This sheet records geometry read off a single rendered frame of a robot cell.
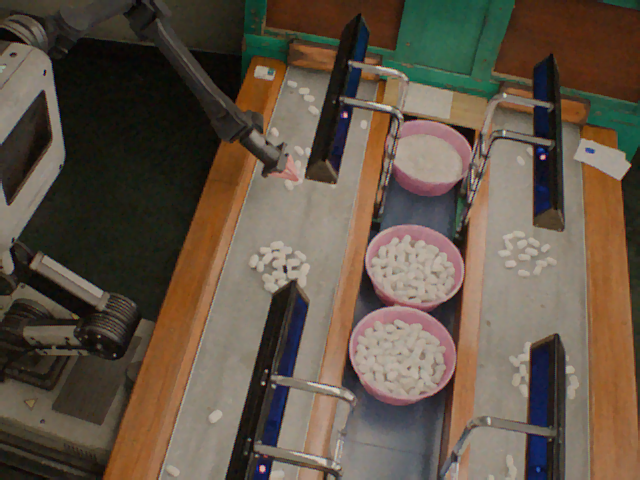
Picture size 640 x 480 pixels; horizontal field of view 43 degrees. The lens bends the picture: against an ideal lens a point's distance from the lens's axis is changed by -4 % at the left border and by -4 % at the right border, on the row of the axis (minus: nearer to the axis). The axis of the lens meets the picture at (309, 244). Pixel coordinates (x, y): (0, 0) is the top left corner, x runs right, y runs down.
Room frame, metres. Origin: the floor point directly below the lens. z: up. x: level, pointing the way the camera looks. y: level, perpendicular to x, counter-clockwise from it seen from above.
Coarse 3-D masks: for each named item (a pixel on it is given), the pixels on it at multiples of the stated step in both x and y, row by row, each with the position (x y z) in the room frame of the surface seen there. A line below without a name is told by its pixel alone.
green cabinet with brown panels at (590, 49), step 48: (288, 0) 2.22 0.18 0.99; (336, 0) 2.21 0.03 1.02; (384, 0) 2.20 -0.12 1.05; (432, 0) 2.19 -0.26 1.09; (480, 0) 2.18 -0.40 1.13; (528, 0) 2.17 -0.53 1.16; (576, 0) 2.16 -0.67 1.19; (624, 0) 2.14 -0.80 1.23; (384, 48) 2.20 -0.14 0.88; (432, 48) 2.18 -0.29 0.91; (480, 48) 2.16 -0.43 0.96; (528, 48) 2.17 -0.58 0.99; (576, 48) 2.16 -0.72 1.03; (624, 48) 2.15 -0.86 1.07; (576, 96) 2.14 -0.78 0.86; (624, 96) 2.14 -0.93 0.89
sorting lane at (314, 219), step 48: (288, 96) 2.05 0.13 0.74; (288, 144) 1.83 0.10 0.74; (288, 192) 1.64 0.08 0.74; (336, 192) 1.67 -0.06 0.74; (240, 240) 1.44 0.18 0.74; (288, 240) 1.47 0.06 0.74; (336, 240) 1.49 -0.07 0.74; (240, 288) 1.29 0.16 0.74; (336, 288) 1.33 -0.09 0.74; (240, 336) 1.14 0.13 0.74; (192, 384) 0.99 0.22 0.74; (240, 384) 1.01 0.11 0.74; (192, 432) 0.86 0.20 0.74; (288, 432) 0.90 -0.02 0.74
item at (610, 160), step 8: (584, 144) 2.02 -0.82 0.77; (592, 144) 2.03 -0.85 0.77; (576, 152) 1.98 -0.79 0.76; (584, 152) 1.98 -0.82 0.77; (592, 152) 1.99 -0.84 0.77; (600, 152) 2.00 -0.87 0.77; (608, 152) 2.00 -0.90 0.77; (616, 152) 2.01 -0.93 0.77; (584, 160) 1.94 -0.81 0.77; (592, 160) 1.95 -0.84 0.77; (600, 160) 1.96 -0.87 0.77; (608, 160) 1.96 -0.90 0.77; (616, 160) 1.97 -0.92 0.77; (600, 168) 1.92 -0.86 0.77; (608, 168) 1.93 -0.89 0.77; (616, 168) 1.93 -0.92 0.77; (624, 168) 1.94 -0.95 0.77; (616, 176) 1.89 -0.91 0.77
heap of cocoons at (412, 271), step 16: (400, 240) 1.54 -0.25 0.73; (384, 256) 1.47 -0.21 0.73; (400, 256) 1.47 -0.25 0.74; (416, 256) 1.49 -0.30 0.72; (432, 256) 1.49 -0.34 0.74; (384, 272) 1.42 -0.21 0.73; (400, 272) 1.43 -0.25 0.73; (416, 272) 1.42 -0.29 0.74; (432, 272) 1.45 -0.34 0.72; (448, 272) 1.44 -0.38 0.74; (384, 288) 1.36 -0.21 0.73; (400, 288) 1.36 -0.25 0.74; (416, 288) 1.38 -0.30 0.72; (432, 288) 1.38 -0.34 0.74; (448, 288) 1.39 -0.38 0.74
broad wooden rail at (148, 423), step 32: (256, 64) 2.16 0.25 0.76; (256, 96) 2.00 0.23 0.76; (224, 160) 1.71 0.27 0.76; (256, 160) 1.75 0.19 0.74; (224, 192) 1.58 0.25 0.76; (192, 224) 1.45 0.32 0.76; (224, 224) 1.47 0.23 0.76; (192, 256) 1.35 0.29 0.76; (224, 256) 1.38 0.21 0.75; (192, 288) 1.25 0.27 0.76; (160, 320) 1.14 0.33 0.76; (192, 320) 1.15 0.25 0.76; (160, 352) 1.05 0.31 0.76; (192, 352) 1.07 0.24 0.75; (160, 384) 0.96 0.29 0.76; (128, 416) 0.86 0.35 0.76; (160, 416) 0.88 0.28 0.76; (128, 448) 0.78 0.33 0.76; (160, 448) 0.80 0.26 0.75
